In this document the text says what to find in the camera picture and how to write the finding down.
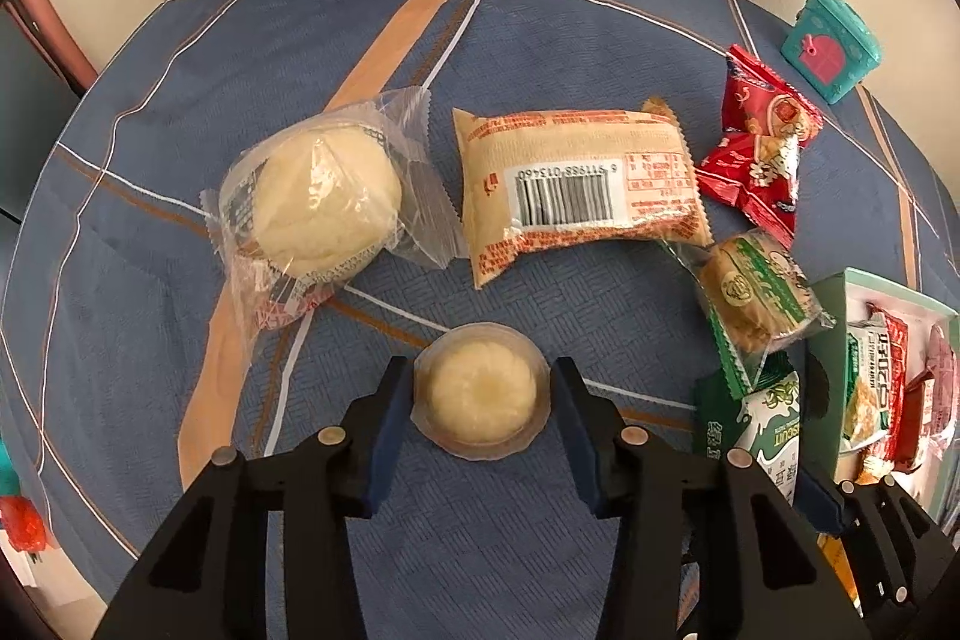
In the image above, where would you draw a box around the long red gold-print packet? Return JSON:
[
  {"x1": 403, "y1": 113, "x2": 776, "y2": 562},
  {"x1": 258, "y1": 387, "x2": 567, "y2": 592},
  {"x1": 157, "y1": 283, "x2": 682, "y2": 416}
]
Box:
[{"x1": 896, "y1": 370, "x2": 938, "y2": 472}]

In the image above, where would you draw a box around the red and teal object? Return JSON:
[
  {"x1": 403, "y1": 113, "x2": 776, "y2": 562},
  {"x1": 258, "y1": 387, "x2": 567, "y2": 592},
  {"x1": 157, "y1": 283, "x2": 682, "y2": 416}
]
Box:
[{"x1": 0, "y1": 441, "x2": 47, "y2": 555}]

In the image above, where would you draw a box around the small teal box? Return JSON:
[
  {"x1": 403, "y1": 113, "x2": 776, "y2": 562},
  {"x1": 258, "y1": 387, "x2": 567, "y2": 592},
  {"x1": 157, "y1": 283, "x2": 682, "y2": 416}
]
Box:
[{"x1": 780, "y1": 0, "x2": 882, "y2": 105}]

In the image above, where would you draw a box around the beige barcode bread packet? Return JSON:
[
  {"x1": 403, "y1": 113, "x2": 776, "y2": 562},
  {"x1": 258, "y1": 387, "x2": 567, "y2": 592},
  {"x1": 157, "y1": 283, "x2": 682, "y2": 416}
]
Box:
[{"x1": 452, "y1": 96, "x2": 715, "y2": 290}]

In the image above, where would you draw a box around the red and white packet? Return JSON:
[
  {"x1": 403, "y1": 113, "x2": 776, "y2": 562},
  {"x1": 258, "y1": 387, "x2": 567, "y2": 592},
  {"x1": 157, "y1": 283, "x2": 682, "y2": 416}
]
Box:
[{"x1": 855, "y1": 301, "x2": 911, "y2": 485}]

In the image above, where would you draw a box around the blue plaid tablecloth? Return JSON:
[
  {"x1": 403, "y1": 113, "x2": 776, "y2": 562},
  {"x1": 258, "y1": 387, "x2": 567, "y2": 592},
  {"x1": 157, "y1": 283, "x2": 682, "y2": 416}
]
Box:
[{"x1": 0, "y1": 0, "x2": 960, "y2": 640}]

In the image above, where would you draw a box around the clear wrapped white bun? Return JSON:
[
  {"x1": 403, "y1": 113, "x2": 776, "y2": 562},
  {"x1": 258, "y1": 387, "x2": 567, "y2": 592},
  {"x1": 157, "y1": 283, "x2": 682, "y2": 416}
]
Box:
[{"x1": 201, "y1": 85, "x2": 470, "y2": 332}]

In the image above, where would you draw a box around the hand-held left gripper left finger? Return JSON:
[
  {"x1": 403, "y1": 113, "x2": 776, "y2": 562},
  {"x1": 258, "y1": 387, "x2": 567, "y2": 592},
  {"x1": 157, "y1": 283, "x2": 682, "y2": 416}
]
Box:
[{"x1": 94, "y1": 355, "x2": 417, "y2": 640}]

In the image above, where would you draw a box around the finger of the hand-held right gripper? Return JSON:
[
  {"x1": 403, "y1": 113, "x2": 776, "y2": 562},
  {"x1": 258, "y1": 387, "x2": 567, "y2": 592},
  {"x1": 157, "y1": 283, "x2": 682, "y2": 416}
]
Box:
[{"x1": 797, "y1": 460, "x2": 938, "y2": 620}]

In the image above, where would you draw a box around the yellow clear packet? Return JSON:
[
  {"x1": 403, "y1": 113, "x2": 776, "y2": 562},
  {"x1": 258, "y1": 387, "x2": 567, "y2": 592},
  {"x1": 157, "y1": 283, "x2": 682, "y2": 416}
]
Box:
[{"x1": 816, "y1": 533, "x2": 860, "y2": 600}]

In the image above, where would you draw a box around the green and white biscuit packet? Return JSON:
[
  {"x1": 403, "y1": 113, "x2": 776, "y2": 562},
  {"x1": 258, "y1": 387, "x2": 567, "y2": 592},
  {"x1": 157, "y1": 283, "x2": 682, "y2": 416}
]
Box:
[{"x1": 694, "y1": 366, "x2": 807, "y2": 513}]

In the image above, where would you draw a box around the pink panel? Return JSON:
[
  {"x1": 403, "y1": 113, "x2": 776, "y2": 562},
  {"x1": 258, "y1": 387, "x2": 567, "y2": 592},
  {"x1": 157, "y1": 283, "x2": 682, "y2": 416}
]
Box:
[{"x1": 15, "y1": 0, "x2": 98, "y2": 86}]

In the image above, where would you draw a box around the teal-edged white box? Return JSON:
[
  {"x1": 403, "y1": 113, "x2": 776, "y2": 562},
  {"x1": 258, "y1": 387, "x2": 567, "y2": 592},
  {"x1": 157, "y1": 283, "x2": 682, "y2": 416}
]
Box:
[{"x1": 806, "y1": 267, "x2": 960, "y2": 528}]

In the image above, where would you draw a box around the clear green-edged biscuit packet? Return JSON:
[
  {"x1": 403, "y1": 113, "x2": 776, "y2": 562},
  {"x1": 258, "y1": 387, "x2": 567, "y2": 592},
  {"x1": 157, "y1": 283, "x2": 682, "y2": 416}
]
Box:
[{"x1": 660, "y1": 227, "x2": 837, "y2": 401}]

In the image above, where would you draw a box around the pale jelly cup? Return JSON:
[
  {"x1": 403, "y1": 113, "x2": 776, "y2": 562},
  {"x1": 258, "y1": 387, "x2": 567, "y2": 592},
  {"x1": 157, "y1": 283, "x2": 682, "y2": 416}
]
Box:
[{"x1": 411, "y1": 323, "x2": 547, "y2": 461}]

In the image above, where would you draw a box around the pink snack packet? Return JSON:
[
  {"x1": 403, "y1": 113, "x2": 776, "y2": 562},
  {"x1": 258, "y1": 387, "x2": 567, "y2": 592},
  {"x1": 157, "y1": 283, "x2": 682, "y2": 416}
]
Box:
[{"x1": 926, "y1": 325, "x2": 960, "y2": 446}]

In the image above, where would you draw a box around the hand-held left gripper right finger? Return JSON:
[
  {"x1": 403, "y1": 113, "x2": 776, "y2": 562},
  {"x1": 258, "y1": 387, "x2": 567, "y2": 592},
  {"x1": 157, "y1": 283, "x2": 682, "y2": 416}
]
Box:
[{"x1": 550, "y1": 356, "x2": 875, "y2": 640}]

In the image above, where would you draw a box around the red snack packet with picture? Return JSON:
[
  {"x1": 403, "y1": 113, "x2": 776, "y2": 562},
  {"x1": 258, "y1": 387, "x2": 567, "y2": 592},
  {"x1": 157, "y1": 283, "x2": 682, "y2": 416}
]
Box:
[
  {"x1": 696, "y1": 131, "x2": 802, "y2": 251},
  {"x1": 721, "y1": 44, "x2": 824, "y2": 150}
]

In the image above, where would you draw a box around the green cracker packet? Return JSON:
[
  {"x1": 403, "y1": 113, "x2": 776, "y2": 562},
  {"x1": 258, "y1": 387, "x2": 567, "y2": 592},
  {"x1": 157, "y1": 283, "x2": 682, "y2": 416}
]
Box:
[{"x1": 840, "y1": 321, "x2": 901, "y2": 461}]

